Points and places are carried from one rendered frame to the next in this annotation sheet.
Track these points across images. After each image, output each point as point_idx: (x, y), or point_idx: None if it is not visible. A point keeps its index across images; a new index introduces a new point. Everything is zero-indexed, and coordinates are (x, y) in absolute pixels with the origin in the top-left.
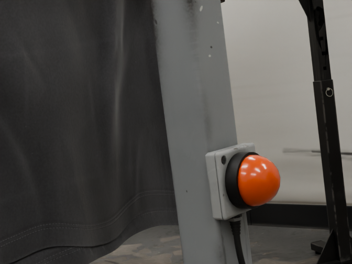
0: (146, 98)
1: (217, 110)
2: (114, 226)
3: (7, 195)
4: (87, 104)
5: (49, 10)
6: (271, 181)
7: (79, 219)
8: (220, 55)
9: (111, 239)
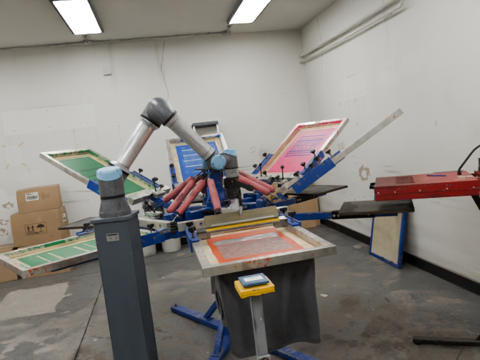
0: (298, 306)
1: (261, 348)
2: (283, 341)
3: (249, 333)
4: (275, 310)
5: None
6: None
7: (269, 340)
8: (263, 337)
9: (281, 345)
